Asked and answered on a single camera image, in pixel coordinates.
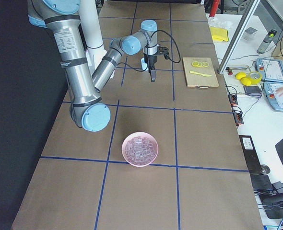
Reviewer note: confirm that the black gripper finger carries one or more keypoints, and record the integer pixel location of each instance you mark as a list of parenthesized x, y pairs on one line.
[(154, 74)]

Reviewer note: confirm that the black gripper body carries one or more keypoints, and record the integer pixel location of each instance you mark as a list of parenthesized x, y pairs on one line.
[(151, 61)]

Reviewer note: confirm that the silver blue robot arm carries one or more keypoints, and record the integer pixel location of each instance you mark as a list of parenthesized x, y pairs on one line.
[(87, 65)]

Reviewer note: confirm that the light blue cup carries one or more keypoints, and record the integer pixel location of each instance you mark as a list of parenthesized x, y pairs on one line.
[(144, 65)]

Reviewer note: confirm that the clear ice cubes pile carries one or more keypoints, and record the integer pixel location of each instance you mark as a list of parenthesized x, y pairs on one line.
[(140, 151)]

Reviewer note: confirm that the yellow plastic knife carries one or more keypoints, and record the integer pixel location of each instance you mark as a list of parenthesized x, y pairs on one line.
[(201, 74)]

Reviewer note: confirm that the wooden cutting board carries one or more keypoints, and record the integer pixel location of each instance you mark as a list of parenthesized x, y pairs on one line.
[(193, 80)]

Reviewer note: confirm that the yellow cloth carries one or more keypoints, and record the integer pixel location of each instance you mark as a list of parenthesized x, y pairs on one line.
[(219, 34)]

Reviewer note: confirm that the pink bowl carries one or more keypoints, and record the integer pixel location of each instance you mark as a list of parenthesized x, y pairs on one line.
[(139, 134)]

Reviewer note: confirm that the black power strip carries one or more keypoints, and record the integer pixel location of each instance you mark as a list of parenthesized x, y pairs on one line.
[(238, 118), (233, 99)]

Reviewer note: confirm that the yellow lemon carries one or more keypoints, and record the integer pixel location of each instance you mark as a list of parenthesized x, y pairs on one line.
[(239, 76), (246, 81)]

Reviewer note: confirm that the yellow tape roll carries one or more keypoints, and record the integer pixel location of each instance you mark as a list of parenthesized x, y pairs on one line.
[(255, 77)]

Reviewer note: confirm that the dark notebook stack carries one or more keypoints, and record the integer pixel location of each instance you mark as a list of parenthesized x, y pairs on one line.
[(253, 91)]

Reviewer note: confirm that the clear plastic box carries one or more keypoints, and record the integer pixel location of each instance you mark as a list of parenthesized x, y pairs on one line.
[(249, 33)]

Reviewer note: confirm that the upper teach pendant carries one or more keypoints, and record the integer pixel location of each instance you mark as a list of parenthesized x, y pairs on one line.
[(270, 69)]

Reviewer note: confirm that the teach pendant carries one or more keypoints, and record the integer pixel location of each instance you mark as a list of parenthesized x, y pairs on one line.
[(270, 69), (275, 100)]

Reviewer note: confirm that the grey handheld device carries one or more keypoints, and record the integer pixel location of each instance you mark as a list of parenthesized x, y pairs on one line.
[(266, 41)]

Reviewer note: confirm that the lower teach pendant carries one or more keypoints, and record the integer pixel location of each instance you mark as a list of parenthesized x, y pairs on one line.
[(275, 100)]

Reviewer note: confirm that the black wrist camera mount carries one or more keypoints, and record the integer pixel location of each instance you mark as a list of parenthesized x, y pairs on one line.
[(163, 51)]

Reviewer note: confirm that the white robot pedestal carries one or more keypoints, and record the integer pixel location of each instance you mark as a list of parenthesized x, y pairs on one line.
[(95, 52)]

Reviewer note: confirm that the aluminium frame post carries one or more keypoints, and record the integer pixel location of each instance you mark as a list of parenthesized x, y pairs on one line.
[(248, 13)]

